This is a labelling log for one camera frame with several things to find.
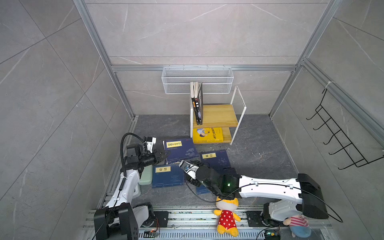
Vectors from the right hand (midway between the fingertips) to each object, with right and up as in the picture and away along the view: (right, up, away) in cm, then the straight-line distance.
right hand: (189, 164), depth 72 cm
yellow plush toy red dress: (+18, -26, -4) cm, 32 cm away
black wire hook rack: (+68, +13, -5) cm, 69 cm away
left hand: (-11, +6, +7) cm, 14 cm away
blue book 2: (+18, -3, +23) cm, 29 cm away
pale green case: (-26, -11, +14) cm, 31 cm away
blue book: (-6, +5, +12) cm, 14 cm away
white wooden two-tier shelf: (+17, +23, +16) cm, 32 cm away
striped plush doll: (+51, -27, -5) cm, 58 cm away
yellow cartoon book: (+13, +13, +29) cm, 34 cm away
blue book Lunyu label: (-14, -11, +16) cm, 24 cm away
